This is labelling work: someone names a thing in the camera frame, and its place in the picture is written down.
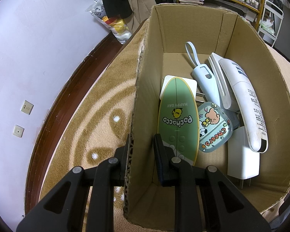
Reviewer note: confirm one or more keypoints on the lower wall socket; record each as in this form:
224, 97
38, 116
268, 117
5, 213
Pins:
18, 131

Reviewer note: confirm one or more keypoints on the white utility cart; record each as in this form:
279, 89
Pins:
270, 23

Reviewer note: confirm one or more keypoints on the white case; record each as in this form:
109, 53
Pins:
223, 85

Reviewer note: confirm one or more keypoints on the cartoon cheers case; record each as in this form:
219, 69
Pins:
215, 127

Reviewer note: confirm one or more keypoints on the white lotion tube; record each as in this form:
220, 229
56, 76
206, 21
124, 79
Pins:
248, 104

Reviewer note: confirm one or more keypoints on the wall socket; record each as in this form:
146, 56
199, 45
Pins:
18, 131
27, 107

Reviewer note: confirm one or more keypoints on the cardboard box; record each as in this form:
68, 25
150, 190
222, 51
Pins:
170, 26

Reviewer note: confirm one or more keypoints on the beige trench coat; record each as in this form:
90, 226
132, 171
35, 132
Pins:
141, 10

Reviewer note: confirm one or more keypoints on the plastic bag with toys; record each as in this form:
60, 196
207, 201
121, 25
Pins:
115, 24

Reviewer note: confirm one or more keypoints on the light blue power bank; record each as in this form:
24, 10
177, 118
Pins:
207, 82

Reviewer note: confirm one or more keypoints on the green surfboard-shaped card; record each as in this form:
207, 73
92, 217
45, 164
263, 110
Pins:
178, 119

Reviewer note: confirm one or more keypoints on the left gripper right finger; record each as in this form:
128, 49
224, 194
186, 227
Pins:
204, 198

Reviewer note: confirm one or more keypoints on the large white charger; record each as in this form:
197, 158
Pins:
243, 163

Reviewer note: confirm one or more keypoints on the small white plug adapter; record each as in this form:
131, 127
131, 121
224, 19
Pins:
190, 82

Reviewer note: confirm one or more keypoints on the upper wall socket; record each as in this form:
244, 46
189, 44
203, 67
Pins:
27, 107

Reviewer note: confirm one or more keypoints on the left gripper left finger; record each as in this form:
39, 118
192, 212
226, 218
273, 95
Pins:
82, 200

